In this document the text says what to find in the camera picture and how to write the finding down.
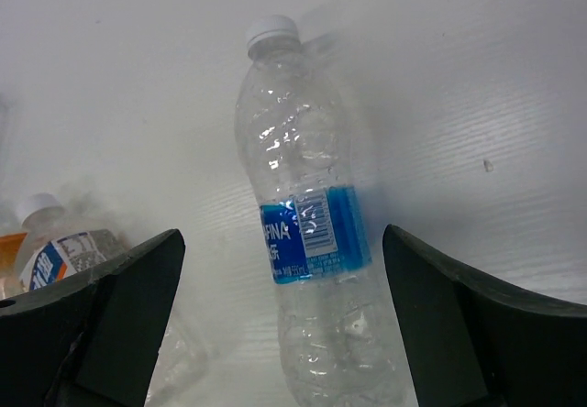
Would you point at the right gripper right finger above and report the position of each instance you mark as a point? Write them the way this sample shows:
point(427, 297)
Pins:
point(472, 339)

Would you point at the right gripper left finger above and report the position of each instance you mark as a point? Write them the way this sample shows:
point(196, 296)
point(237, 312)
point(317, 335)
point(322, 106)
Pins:
point(92, 339)

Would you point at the blue label water bottle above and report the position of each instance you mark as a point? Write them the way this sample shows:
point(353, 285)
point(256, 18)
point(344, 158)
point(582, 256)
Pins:
point(334, 323)

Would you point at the orange label bottle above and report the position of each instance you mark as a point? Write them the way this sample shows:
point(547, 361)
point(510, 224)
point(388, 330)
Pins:
point(9, 246)

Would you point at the white blue label bottle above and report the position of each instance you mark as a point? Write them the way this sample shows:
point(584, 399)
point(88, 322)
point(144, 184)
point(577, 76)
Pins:
point(61, 243)

